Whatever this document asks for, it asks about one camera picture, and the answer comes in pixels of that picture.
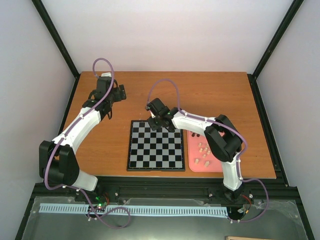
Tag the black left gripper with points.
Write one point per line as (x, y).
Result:
(120, 97)

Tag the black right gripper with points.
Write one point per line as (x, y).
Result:
(153, 126)

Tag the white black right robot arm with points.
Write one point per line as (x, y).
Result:
(225, 142)

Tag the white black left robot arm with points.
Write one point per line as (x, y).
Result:
(57, 158)

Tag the small circuit board with led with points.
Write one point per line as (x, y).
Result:
(101, 205)

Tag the black grey chessboard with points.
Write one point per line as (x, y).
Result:
(155, 150)

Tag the pink plastic tray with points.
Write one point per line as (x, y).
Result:
(214, 166)

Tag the black aluminium frame rail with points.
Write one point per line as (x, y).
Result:
(205, 189)

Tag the light blue slotted cable duct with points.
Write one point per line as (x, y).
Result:
(136, 210)

